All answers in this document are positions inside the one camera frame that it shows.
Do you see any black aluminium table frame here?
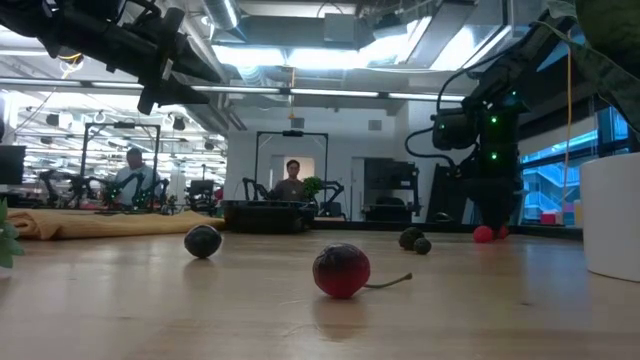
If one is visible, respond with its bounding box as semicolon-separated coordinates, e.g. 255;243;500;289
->
307;219;584;242

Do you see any black background rig frame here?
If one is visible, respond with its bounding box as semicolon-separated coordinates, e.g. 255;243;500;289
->
78;121;162;214
253;130;330;221

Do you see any person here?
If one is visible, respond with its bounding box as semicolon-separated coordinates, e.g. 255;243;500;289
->
272;158;310;202
113;147;161;207

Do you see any ceiling light strip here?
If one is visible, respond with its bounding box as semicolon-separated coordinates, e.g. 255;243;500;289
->
0;77;291;96
289;88;469;104

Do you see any black background monitor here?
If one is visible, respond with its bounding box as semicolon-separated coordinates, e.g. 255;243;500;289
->
0;144;26;186

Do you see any yellow folded cloth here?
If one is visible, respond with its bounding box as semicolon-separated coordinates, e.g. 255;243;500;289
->
7;207;229;241

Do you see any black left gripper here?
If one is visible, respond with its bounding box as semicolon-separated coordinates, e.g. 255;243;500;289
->
107;0;224;116

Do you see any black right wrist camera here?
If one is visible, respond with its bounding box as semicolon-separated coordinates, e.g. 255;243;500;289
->
431;108;477;152

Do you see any grey ceiling unit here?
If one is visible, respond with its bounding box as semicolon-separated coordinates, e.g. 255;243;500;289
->
323;12;357;45

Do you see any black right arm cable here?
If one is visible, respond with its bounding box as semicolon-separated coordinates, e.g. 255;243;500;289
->
403;63;484;171

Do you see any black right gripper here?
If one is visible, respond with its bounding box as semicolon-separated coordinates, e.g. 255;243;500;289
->
462;149;524;232

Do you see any yellow hanging cable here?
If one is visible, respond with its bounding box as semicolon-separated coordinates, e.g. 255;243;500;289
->
563;44;574;214

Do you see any green plant in white pot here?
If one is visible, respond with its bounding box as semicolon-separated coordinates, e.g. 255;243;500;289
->
534;0;640;284

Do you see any black plastic tupperware container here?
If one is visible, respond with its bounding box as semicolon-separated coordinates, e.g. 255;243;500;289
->
221;199;317;235

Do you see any dark red cherry with stem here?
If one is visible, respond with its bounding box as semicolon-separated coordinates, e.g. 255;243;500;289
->
183;224;223;260
312;242;414;300

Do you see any black cabinet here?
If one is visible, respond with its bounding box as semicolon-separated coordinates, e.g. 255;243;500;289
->
363;158;422;222

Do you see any small green background plant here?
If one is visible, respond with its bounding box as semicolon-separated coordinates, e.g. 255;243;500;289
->
302;175;326;202

